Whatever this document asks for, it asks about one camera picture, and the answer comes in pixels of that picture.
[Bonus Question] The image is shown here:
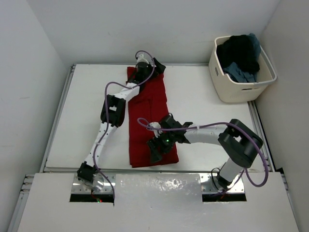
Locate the red t shirt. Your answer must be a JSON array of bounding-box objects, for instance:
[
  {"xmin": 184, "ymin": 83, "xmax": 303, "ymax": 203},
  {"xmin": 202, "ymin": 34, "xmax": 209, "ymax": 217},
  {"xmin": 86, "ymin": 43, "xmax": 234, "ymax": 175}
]
[{"xmin": 128, "ymin": 74, "xmax": 179, "ymax": 168}]

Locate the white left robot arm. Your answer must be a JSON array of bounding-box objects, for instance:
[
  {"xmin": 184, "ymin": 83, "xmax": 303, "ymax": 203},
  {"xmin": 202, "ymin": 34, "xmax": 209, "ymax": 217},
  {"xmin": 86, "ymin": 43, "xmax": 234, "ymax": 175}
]
[{"xmin": 77, "ymin": 54, "xmax": 166, "ymax": 184}]

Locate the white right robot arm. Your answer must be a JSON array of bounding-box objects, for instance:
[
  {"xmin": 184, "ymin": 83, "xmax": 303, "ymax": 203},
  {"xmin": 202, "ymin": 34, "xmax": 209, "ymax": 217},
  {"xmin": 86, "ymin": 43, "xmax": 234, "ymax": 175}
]
[{"xmin": 145, "ymin": 114, "xmax": 263, "ymax": 192}]

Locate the white front cover panel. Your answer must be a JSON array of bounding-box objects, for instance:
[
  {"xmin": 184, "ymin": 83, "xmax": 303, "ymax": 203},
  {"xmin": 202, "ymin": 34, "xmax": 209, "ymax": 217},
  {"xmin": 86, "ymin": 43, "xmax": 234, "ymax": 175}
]
[{"xmin": 18, "ymin": 173, "xmax": 298, "ymax": 232}]

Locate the cream plastic laundry basket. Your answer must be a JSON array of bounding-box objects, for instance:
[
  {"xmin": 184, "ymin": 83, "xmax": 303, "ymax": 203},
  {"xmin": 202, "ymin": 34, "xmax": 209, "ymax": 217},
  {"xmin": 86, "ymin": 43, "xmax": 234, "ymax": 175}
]
[{"xmin": 209, "ymin": 36, "xmax": 277, "ymax": 103}]

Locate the teal t shirt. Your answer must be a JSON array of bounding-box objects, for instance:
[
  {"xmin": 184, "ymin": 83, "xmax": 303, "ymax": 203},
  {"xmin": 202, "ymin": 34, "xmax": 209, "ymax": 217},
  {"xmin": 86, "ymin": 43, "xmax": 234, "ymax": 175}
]
[{"xmin": 222, "ymin": 32, "xmax": 262, "ymax": 83}]

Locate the black t shirt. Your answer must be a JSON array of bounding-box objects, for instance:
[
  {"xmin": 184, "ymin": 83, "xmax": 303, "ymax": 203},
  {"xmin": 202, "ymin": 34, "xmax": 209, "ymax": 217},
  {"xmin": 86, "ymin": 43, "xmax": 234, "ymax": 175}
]
[{"xmin": 216, "ymin": 33, "xmax": 261, "ymax": 74}]

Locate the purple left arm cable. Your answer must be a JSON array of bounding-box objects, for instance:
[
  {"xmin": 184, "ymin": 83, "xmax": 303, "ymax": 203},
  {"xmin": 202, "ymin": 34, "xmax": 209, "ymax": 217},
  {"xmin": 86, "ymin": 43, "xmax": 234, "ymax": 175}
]
[{"xmin": 92, "ymin": 50, "xmax": 155, "ymax": 201}]

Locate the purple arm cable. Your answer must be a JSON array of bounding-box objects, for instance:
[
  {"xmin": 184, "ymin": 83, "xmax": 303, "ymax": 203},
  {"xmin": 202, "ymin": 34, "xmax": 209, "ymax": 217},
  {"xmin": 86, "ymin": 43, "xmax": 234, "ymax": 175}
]
[
  {"xmin": 137, "ymin": 117, "xmax": 268, "ymax": 194},
  {"xmin": 92, "ymin": 50, "xmax": 155, "ymax": 201}
]

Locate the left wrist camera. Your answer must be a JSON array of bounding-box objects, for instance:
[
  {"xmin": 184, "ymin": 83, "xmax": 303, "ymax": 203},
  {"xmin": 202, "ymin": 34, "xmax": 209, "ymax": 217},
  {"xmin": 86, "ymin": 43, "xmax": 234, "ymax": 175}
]
[{"xmin": 137, "ymin": 53, "xmax": 149, "ymax": 64}]

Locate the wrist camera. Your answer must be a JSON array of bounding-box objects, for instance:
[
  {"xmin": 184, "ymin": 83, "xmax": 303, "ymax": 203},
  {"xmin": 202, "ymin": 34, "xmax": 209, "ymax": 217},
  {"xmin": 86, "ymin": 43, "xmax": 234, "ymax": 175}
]
[
  {"xmin": 147, "ymin": 122, "xmax": 161, "ymax": 133},
  {"xmin": 137, "ymin": 53, "xmax": 149, "ymax": 64}
]

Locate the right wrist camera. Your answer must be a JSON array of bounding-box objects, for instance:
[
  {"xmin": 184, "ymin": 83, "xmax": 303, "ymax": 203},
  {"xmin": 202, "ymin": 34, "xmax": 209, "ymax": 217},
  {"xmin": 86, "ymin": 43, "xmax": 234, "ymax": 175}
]
[{"xmin": 147, "ymin": 122, "xmax": 161, "ymax": 133}]

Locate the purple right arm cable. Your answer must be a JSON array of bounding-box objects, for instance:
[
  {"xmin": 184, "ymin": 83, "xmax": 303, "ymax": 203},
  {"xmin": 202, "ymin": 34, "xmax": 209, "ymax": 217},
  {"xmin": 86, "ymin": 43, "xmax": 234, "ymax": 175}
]
[{"xmin": 137, "ymin": 117, "xmax": 268, "ymax": 194}]

